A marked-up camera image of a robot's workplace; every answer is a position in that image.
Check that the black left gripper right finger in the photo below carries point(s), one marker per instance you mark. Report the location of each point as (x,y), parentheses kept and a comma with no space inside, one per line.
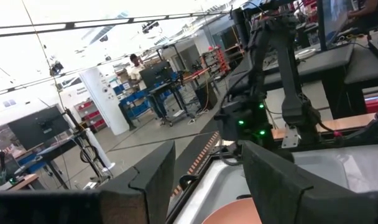
(276,193)

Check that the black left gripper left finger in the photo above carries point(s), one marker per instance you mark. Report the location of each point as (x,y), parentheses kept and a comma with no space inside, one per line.
(151,183)

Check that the pink round plate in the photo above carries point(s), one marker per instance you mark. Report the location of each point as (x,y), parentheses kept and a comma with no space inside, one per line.
(235,213)

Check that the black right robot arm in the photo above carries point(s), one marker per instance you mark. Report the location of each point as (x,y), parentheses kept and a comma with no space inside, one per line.
(288,77)

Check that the blue storage bins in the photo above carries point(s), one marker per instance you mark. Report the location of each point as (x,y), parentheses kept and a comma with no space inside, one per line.
(136,104)

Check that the black rolling cart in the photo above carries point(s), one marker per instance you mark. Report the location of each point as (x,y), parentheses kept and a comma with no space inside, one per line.
(173,99)

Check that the shelf with red bins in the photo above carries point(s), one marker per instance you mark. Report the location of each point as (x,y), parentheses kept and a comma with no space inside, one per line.
(91,115)

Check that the white pillar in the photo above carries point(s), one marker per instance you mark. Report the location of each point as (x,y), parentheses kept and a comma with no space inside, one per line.
(105,102)

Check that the wooden table top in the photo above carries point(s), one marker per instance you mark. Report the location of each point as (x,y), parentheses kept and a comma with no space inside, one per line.
(347,123)

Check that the black monitor on cart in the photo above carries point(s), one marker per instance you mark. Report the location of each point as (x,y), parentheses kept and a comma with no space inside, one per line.
(156,74)

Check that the person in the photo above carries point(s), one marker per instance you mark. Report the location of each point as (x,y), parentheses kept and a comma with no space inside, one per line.
(370,11)
(135,73)

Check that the black monitor on stand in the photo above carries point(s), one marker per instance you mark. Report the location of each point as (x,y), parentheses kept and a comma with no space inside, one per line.
(36,127)

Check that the red box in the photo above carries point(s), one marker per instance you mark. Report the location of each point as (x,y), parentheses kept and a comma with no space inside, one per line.
(377,105)

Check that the orange shelving rack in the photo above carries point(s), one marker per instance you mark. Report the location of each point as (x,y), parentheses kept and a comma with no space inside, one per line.
(218,60)

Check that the white bowl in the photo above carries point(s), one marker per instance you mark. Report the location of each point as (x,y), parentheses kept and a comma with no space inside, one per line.
(305,53)

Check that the black overhead camera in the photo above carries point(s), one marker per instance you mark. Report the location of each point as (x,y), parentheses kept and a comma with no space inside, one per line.
(150,27)
(56,68)

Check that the overhead metal frame bar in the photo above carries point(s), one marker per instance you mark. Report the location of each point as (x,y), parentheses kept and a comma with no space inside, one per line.
(99,22)

